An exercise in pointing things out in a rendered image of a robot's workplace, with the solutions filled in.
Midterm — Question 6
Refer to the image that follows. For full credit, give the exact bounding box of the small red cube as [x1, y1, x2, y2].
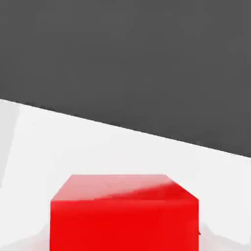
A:
[49, 174, 200, 251]

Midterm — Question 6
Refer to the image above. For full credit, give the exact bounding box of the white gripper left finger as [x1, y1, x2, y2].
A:
[0, 222, 51, 251]

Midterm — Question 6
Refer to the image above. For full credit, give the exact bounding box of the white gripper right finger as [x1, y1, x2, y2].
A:
[198, 223, 251, 251]

